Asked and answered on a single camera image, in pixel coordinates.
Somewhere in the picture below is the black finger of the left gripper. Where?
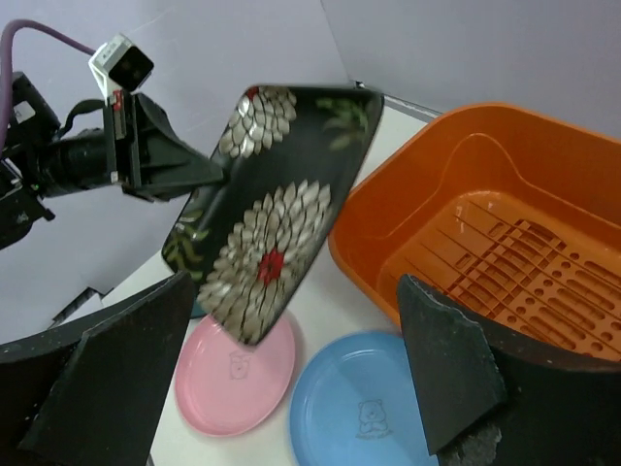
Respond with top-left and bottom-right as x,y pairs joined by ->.
133,93 -> 226,202

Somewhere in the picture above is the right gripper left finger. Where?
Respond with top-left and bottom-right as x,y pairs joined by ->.
1,273 -> 195,465

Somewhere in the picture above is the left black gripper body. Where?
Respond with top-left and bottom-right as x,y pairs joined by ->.
41,91 -> 146,199

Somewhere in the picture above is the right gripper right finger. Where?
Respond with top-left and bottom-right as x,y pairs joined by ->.
397,275 -> 620,465

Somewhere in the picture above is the black floral rectangular plate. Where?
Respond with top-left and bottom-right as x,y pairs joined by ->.
161,85 -> 384,347

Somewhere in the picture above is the teal square plate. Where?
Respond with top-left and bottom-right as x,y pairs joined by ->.
190,300 -> 207,319

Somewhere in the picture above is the orange plastic bin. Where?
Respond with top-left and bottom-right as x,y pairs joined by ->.
329,103 -> 620,361

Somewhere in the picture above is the blue round plate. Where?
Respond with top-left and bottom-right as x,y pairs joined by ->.
288,331 -> 439,466

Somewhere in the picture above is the pink round plate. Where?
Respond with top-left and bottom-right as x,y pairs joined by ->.
174,317 -> 296,437

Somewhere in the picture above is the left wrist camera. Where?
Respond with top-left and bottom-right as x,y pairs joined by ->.
88,33 -> 154,100

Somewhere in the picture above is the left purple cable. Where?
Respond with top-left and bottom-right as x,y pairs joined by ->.
0,18 -> 96,147

